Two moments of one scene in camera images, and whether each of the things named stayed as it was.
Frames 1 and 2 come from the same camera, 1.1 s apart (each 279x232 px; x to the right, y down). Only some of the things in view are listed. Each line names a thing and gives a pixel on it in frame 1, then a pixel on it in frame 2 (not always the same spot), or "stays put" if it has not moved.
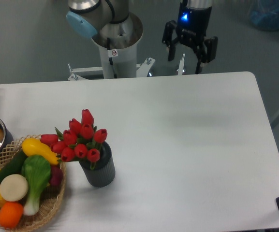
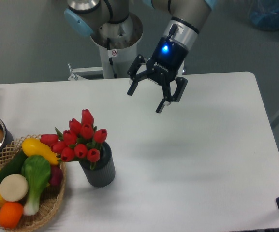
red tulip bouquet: (81, 141) stays put
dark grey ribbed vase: (104, 172) stays put
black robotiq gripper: (191, 28) → (168, 58)
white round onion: (13, 187) stays put
